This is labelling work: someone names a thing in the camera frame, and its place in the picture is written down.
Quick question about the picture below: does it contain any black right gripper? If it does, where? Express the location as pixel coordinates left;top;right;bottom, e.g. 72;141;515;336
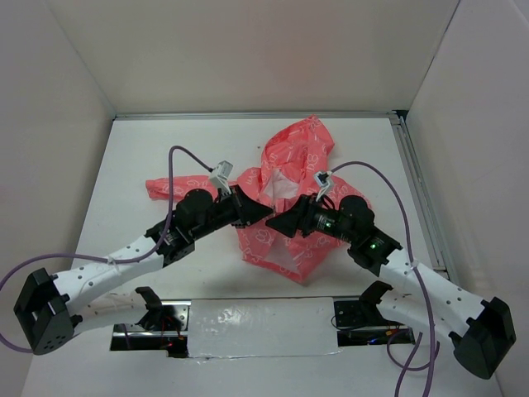
265;192;356;244

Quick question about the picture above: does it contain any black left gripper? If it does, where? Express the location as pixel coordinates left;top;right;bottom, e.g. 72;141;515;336
191;184;272;241

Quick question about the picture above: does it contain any pink hooded jacket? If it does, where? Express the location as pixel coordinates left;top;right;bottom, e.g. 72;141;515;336
144;116;373;286

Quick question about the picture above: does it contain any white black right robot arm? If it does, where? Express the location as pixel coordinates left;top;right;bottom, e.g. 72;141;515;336
266;195;516;380

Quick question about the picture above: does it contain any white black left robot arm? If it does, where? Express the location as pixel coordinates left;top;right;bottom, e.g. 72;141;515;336
14;185;273;356

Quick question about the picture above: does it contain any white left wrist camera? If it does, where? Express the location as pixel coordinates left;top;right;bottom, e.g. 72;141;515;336
208;160;233;195

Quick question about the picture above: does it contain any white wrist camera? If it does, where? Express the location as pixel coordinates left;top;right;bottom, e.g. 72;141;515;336
313;170;334;203
208;160;233;195

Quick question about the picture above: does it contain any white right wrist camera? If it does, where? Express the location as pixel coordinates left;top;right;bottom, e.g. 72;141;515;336
313;170;334;203

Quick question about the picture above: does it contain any silver base rail with tape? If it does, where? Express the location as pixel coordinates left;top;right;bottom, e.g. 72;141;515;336
110;297;415;360

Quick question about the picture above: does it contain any aluminium frame rail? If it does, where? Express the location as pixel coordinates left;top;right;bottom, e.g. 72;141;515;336
113;108;472;294

